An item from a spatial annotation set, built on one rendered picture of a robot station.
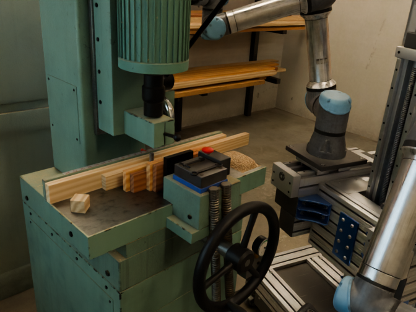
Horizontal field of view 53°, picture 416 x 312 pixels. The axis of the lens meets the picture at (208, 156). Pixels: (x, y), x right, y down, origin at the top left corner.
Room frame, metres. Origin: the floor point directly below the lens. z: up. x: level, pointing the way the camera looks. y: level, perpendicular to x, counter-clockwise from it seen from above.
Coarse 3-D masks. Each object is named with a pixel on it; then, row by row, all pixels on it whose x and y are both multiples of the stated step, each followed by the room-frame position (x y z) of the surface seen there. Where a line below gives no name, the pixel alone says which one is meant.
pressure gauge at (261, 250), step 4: (260, 236) 1.10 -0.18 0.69; (264, 236) 1.10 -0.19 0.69; (256, 240) 1.09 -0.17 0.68; (260, 240) 1.08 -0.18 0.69; (264, 240) 1.08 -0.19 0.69; (256, 244) 1.08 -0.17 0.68; (260, 244) 1.07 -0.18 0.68; (264, 244) 1.09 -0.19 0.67; (252, 248) 1.08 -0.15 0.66; (256, 248) 1.07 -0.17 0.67; (260, 248) 1.07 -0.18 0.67; (256, 252) 1.07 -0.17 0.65; (260, 252) 1.07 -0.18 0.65; (256, 256) 1.10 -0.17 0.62; (260, 256) 1.07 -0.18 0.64
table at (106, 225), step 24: (264, 168) 1.16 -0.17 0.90; (96, 192) 0.93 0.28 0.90; (120, 192) 0.94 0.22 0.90; (144, 192) 0.95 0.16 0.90; (240, 192) 1.08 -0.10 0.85; (48, 216) 0.87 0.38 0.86; (72, 216) 0.81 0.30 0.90; (96, 216) 0.82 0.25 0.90; (120, 216) 0.83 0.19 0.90; (144, 216) 0.84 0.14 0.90; (168, 216) 0.89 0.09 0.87; (72, 240) 0.79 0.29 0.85; (96, 240) 0.75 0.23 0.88; (120, 240) 0.79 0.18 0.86; (192, 240) 0.82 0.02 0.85
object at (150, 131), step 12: (132, 108) 1.12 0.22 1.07; (132, 120) 1.07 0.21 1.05; (144, 120) 1.03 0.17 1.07; (156, 120) 1.03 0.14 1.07; (168, 120) 1.04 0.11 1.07; (132, 132) 1.07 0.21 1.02; (144, 132) 1.03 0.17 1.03; (156, 132) 1.01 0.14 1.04; (168, 132) 1.03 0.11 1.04; (156, 144) 1.01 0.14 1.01; (168, 144) 1.04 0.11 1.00
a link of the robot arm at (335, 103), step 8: (320, 96) 1.53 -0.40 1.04; (328, 96) 1.51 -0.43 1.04; (336, 96) 1.52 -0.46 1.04; (344, 96) 1.52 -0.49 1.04; (320, 104) 1.51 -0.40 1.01; (328, 104) 1.48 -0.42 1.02; (336, 104) 1.47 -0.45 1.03; (344, 104) 1.47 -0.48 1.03; (320, 112) 1.50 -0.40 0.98; (328, 112) 1.48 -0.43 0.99; (336, 112) 1.47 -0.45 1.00; (344, 112) 1.47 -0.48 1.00; (320, 120) 1.50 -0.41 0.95; (328, 120) 1.47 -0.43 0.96; (336, 120) 1.47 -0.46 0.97; (344, 120) 1.48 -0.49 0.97; (320, 128) 1.49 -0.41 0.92; (328, 128) 1.47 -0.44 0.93; (336, 128) 1.47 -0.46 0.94; (344, 128) 1.48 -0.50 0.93
